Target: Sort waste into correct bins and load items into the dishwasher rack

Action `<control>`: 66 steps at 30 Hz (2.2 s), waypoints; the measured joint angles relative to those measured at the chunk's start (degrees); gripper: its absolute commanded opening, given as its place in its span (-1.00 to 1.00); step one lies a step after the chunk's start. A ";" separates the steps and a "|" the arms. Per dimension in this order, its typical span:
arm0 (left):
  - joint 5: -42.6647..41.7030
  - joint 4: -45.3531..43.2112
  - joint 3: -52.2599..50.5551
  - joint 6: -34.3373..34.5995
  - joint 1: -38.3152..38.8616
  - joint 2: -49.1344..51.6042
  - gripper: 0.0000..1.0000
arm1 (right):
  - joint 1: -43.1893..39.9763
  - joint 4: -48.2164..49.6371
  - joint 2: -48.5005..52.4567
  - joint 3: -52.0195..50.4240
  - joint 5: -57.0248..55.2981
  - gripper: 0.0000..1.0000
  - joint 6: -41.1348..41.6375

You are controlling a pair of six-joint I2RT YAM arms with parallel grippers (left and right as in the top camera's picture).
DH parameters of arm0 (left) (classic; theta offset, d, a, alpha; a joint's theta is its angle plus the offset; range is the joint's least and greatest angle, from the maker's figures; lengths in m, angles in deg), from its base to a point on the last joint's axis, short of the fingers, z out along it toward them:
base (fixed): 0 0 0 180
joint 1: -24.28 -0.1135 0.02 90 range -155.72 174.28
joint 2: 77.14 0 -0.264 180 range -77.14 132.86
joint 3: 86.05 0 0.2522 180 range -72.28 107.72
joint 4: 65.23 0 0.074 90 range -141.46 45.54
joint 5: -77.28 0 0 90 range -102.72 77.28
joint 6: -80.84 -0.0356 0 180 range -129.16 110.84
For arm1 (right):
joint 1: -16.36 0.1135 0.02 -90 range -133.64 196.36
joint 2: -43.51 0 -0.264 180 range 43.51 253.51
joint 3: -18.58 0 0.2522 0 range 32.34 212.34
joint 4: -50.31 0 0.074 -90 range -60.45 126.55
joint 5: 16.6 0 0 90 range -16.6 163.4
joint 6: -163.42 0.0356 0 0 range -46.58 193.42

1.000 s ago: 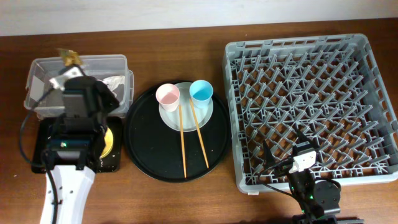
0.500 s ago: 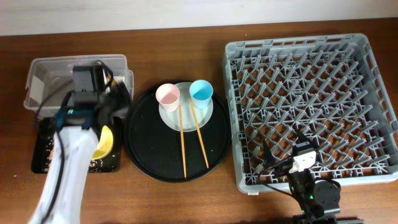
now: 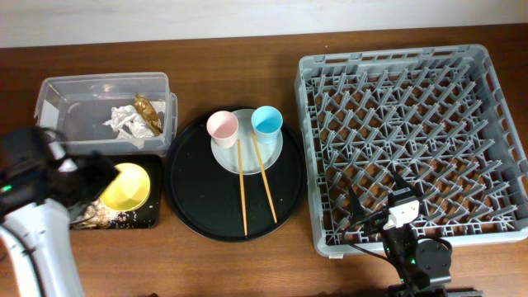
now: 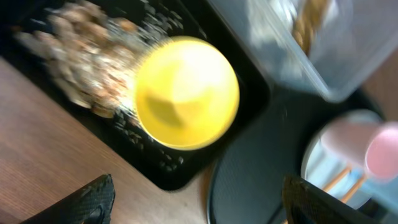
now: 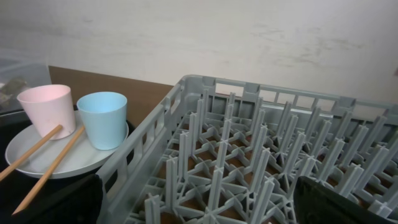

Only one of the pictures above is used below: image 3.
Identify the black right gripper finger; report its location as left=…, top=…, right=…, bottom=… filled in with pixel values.
left=391, top=170, right=417, bottom=194
left=348, top=186, right=365, bottom=221

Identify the yellow bowl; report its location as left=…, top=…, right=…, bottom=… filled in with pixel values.
left=99, top=163, right=150, bottom=211

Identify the white napkin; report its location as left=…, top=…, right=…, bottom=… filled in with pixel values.
left=102, top=105, right=155, bottom=149

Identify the blue cup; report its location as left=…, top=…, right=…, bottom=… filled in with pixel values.
left=251, top=106, right=283, bottom=144

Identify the gold foil wrapper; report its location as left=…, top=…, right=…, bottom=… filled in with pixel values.
left=134, top=93, right=163, bottom=136

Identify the grey plate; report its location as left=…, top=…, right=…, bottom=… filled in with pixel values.
left=210, top=109, right=283, bottom=175

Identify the pink cup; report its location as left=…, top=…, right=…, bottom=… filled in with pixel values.
left=206, top=111, right=239, bottom=149

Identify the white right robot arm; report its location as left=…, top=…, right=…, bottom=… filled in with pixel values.
left=342, top=172, right=483, bottom=297

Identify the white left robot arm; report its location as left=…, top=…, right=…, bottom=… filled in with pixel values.
left=1, top=126, right=119, bottom=296

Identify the grey dishwasher rack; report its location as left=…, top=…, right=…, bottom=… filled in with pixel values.
left=295, top=45, right=527, bottom=258

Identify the food scraps pile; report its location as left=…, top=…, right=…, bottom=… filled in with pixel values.
left=70, top=200, right=120, bottom=229

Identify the clear plastic bin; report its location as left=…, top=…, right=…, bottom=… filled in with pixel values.
left=35, top=72, right=177, bottom=155

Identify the black rectangular tray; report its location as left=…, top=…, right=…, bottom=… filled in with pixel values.
left=109, top=154, right=163, bottom=229

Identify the round black tray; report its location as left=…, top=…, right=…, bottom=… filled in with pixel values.
left=163, top=114, right=307, bottom=243

